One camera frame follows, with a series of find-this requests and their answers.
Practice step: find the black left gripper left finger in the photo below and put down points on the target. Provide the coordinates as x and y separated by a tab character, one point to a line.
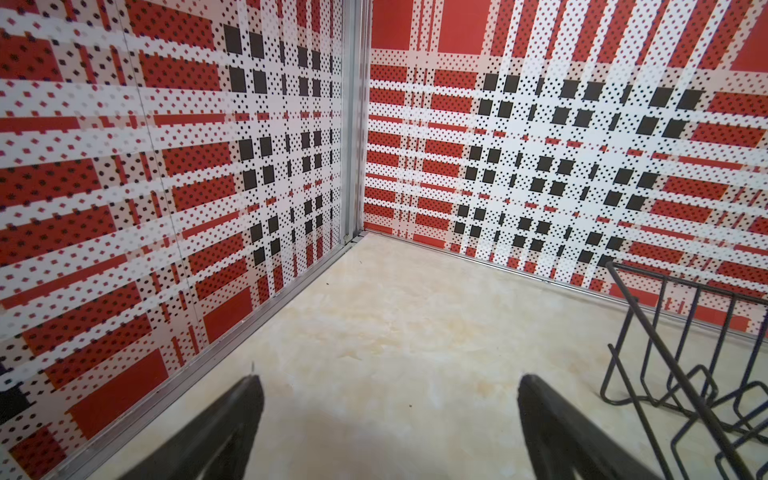
216	444

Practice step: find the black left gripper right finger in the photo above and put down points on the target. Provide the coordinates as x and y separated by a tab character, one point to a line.
562	443

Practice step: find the black wire dish rack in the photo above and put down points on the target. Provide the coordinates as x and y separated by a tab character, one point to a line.
692	393

